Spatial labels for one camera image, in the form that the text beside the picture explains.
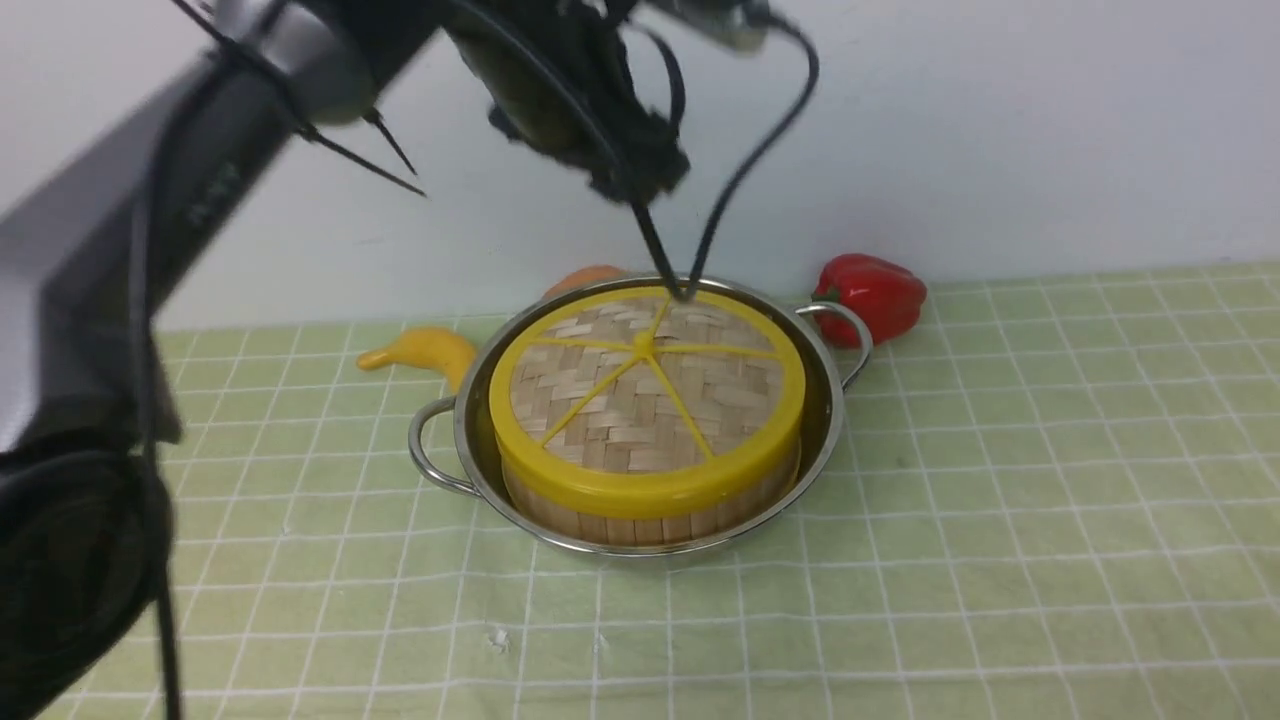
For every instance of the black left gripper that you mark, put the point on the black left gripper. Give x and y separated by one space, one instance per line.
561 83

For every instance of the yellow rimmed woven steamer lid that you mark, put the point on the yellow rimmed woven steamer lid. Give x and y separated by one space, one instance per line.
619 402

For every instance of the yellow rimmed bamboo steamer basket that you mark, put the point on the yellow rimmed bamboo steamer basket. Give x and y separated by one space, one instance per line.
650 525

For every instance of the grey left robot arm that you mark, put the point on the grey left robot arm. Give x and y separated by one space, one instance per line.
92 254

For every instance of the orange toy food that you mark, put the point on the orange toy food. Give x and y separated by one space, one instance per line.
584 276

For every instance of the red bell pepper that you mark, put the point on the red bell pepper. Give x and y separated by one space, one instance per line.
888 297

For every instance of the yellow toy banana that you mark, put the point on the yellow toy banana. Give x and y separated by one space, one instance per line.
429 347

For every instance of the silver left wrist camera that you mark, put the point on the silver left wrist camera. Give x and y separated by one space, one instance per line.
738 26

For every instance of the stainless steel two-handled pot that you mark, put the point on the stainless steel two-handled pot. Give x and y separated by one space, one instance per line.
453 444

